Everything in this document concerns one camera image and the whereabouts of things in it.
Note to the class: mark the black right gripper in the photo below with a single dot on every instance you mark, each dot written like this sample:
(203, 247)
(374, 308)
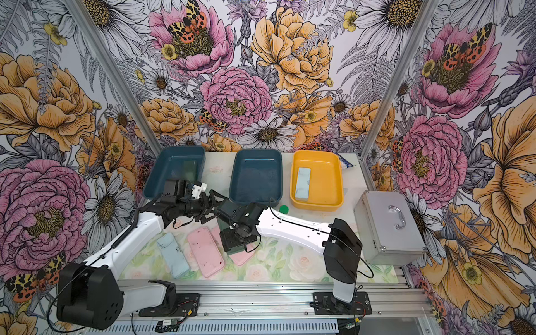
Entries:
(229, 241)

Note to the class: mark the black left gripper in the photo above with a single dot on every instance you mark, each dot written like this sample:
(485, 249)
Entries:
(206, 207)

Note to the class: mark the dark green case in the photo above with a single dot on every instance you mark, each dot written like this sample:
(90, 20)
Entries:
(189, 170)

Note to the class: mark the dark teal tray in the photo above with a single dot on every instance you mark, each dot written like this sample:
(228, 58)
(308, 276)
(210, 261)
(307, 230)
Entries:
(257, 177)
(168, 166)

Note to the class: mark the pink pencil case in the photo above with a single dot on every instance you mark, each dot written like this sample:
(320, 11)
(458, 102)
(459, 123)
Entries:
(240, 258)
(205, 252)

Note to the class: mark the light blue case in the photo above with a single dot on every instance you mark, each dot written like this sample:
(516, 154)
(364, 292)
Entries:
(173, 256)
(302, 186)

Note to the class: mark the yellow plastic tray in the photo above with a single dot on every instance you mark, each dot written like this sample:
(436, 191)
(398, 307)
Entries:
(326, 185)

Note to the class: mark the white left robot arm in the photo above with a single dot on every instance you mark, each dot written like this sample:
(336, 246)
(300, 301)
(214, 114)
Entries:
(89, 292)

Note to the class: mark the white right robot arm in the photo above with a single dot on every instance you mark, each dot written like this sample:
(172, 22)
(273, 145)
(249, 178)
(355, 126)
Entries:
(339, 246)

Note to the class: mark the white bottle green cap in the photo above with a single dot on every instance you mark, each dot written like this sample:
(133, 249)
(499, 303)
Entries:
(284, 209)

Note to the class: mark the blue pen behind tray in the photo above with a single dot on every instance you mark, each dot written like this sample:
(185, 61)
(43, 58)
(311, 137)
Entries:
(345, 162)

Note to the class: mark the small circuit board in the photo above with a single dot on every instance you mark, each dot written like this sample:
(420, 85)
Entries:
(169, 325)

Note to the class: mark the silver metal case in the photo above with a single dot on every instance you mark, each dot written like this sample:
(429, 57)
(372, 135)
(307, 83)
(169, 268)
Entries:
(387, 229)

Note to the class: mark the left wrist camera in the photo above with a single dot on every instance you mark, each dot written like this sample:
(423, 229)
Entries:
(195, 190)

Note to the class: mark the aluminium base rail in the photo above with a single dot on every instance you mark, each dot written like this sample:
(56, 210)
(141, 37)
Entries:
(239, 307)

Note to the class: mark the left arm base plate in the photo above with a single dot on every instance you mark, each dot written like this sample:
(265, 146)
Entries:
(185, 304)

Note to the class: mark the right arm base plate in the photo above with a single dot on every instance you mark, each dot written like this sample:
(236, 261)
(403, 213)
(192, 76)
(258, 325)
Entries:
(324, 303)

